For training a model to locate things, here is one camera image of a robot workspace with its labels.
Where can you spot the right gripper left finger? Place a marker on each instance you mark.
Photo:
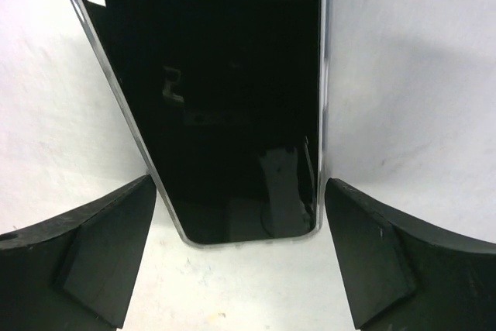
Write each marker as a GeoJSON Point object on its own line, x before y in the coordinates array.
{"type": "Point", "coordinates": [77, 270]}

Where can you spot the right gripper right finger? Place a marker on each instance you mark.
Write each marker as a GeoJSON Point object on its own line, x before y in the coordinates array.
{"type": "Point", "coordinates": [403, 273]}

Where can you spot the phone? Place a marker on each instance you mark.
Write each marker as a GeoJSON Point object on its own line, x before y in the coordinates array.
{"type": "Point", "coordinates": [225, 100]}

